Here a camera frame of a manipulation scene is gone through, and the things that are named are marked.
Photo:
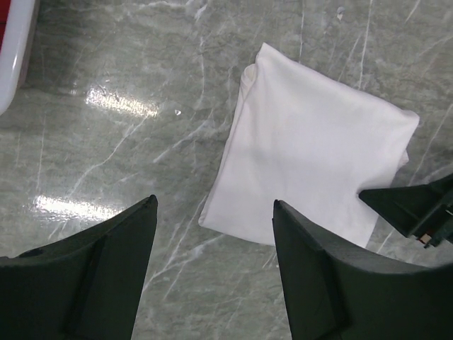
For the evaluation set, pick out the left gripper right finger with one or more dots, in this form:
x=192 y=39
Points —
x=334 y=289

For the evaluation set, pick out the white plastic laundry basket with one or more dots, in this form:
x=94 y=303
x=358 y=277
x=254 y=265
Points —
x=18 y=24

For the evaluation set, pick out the white floral print t-shirt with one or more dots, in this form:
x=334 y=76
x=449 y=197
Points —
x=315 y=143

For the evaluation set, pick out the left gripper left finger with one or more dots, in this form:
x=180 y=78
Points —
x=86 y=286

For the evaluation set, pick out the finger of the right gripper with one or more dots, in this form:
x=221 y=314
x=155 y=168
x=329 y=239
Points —
x=423 y=211

